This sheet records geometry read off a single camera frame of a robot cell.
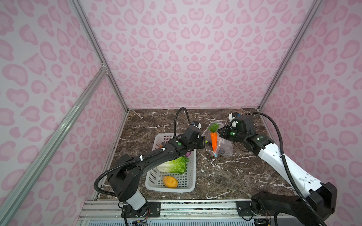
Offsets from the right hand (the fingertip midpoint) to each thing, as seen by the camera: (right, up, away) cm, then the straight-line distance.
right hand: (218, 129), depth 76 cm
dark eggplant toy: (+7, -12, +10) cm, 17 cm away
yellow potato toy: (-26, -29, +1) cm, 39 cm away
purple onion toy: (-16, -17, +14) cm, 27 cm away
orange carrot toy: (-1, 0, +3) cm, 4 cm away
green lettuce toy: (-22, -21, +3) cm, 31 cm away
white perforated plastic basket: (-17, -31, +6) cm, 35 cm away
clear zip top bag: (-4, -10, +6) cm, 13 cm away
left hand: (-5, -5, +4) cm, 9 cm away
